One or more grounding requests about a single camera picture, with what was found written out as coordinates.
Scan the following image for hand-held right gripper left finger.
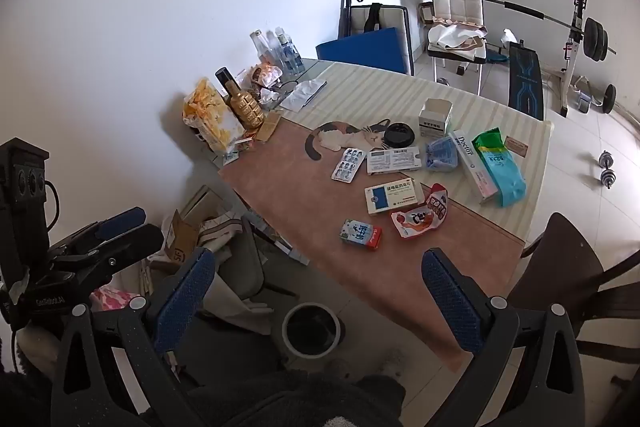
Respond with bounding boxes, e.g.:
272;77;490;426
50;247;217;427

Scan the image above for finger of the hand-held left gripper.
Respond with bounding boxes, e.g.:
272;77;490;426
47;207;147;258
55;223;166;280

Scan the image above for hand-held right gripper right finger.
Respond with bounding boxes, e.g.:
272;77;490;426
421;248;586;427

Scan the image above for red snack wrapper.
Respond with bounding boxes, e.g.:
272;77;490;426
391;183;449;239

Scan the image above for small milk carton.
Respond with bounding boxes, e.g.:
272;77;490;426
339;219;383;251

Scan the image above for blue and white medicine box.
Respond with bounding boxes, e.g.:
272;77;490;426
364;179;426;216

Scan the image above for round black trash bin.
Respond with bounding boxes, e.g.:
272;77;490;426
281;302;346;360

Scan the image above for long white toothpaste box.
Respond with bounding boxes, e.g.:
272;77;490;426
448;130;501;206

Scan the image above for green and blue packet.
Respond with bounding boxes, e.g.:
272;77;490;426
472;127;528;208

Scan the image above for blue plastic bag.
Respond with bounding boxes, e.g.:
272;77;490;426
425;137;458;172

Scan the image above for silver pill blister pack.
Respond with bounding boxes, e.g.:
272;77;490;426
331;148;367;182

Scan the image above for black round lid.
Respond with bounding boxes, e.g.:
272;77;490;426
384;123;416;148

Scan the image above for white cardboard box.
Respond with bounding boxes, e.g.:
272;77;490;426
418;98;453;138

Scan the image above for pink plastic bag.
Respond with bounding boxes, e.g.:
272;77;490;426
90;287;143;313

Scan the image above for cardboard boxes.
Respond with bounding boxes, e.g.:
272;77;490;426
162;184;236;263

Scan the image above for dark brown chair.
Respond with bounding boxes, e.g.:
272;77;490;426
505;212;640;427

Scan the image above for yellow chip bag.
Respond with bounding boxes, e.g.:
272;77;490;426
182;78;246;154

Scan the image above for dark fleece clothing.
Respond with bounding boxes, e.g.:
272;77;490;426
140;367;406;427

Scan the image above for golden bottle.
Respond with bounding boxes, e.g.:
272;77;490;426
215;67;265;130

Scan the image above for small brown card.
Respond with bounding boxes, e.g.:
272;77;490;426
504;136;531;158

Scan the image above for brown paper sachet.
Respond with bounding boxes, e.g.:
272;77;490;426
255;112;283;142

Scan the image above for orange snack bag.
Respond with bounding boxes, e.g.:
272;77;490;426
248;63;283;90

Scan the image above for chrome dumbbell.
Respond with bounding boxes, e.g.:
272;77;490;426
595;150;618;190

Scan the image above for white wipes packet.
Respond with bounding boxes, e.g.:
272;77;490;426
279;78;328;111

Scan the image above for clear plastic bottle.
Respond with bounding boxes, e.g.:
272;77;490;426
250;29;273;68
272;27;293;72

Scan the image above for blue label plastic bottle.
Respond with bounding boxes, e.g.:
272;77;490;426
282;34;306;75

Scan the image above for weight bench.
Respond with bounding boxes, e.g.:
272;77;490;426
507;0;618;120

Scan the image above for black dumbbell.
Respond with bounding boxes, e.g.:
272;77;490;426
575;83;618;115

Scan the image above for beige cloth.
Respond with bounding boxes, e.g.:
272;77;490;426
427;22;488;52

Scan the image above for blue board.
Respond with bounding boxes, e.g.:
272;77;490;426
316;27;413;75

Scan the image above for grey padded chair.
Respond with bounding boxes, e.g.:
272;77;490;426
347;4;412;38

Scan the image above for white padded chair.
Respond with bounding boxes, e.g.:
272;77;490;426
425;0;488;95

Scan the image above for barbell with black plates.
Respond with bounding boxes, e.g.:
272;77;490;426
482;0;618;60

